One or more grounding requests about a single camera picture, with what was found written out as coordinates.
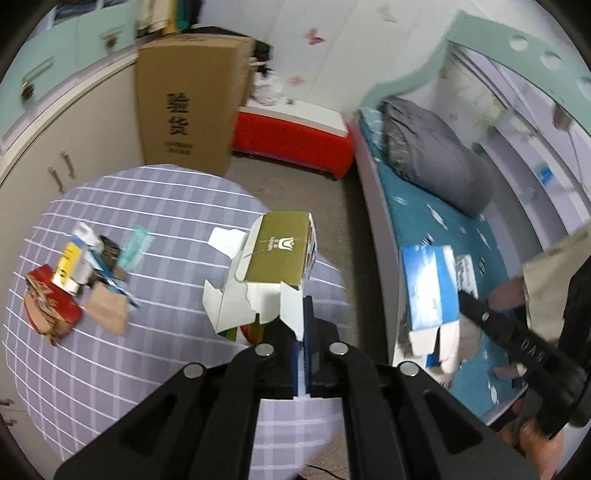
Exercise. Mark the red covered bench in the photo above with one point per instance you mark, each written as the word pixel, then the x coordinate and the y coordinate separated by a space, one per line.
pixel 295 150

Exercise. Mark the white wrapper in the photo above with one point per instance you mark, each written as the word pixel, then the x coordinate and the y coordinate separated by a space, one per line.
pixel 90 233

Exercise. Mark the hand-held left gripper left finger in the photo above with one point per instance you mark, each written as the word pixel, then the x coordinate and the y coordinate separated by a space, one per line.
pixel 286 360

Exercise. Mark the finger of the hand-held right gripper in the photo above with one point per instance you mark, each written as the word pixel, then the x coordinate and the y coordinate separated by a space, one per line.
pixel 485 318

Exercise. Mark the brown paper piece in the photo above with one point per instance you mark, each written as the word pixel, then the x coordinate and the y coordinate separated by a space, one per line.
pixel 108 310

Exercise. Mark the white plastic bag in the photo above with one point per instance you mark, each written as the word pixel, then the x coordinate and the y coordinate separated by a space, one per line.
pixel 268 87

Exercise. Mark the beige butterfly sticker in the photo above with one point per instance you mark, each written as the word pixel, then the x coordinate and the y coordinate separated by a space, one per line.
pixel 388 11

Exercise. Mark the pinecone ornament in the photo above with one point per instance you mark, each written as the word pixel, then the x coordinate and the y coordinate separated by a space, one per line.
pixel 111 41
pixel 28 90

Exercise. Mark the large cardboard box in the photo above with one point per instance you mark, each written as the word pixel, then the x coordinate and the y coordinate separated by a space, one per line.
pixel 184 106

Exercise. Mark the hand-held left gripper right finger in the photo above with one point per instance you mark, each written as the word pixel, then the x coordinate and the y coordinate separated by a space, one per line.
pixel 323 364

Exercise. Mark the blue edged white strip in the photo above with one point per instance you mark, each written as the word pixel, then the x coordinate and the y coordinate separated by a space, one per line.
pixel 121 291

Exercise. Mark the grey quilt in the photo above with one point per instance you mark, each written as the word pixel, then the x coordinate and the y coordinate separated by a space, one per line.
pixel 434 157

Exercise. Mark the brown round object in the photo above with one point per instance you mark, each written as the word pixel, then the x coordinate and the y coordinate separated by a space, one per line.
pixel 563 117

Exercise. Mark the yellow and silver packet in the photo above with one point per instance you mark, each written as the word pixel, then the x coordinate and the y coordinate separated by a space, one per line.
pixel 69 267

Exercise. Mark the cream hanging jacket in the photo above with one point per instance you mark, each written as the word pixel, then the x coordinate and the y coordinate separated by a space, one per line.
pixel 147 16

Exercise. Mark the pale pink butterfly sticker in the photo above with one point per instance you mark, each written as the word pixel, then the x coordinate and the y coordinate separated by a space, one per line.
pixel 295 81

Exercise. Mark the white wardrobe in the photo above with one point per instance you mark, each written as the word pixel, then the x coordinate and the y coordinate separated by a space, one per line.
pixel 351 55

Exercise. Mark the mint green drawer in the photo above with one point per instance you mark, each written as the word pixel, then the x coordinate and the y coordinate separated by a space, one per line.
pixel 41 60
pixel 106 23

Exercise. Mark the round table checked purple cloth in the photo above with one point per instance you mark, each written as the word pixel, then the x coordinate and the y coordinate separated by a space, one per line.
pixel 175 240

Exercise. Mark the person's right hand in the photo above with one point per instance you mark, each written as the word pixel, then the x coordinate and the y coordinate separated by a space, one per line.
pixel 535 443

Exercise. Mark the black jacket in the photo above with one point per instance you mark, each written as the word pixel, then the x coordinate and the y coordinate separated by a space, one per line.
pixel 263 50

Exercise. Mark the teal wrapper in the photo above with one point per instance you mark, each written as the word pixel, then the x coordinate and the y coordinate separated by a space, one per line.
pixel 136 244

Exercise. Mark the white low cabinet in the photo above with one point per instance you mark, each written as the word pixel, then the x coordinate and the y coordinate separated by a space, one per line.
pixel 92 120

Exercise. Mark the mint green bunk bed frame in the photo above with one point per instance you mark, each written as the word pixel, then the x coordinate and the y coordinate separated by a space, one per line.
pixel 485 32

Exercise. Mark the small blue box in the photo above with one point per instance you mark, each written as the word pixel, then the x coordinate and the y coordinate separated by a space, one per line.
pixel 547 173

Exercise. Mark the red torn carton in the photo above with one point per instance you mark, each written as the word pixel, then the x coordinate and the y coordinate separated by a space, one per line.
pixel 51 300

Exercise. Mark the teal hanging garment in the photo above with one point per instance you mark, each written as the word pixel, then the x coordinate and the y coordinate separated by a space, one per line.
pixel 182 11

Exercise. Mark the light blue pillow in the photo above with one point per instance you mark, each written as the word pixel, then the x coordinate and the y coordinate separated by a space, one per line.
pixel 369 116

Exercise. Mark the olive green carton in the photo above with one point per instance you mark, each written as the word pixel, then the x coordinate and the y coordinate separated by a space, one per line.
pixel 277 249

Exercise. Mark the white board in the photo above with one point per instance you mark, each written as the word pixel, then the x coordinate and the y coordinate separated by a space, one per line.
pixel 300 117

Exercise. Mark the lilac wall shelf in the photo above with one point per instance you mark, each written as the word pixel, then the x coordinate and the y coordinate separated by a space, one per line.
pixel 521 152

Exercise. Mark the dark printed packet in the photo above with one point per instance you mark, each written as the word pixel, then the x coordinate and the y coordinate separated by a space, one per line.
pixel 110 251

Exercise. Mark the blue and white carton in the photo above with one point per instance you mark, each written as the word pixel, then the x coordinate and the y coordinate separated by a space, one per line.
pixel 429 286

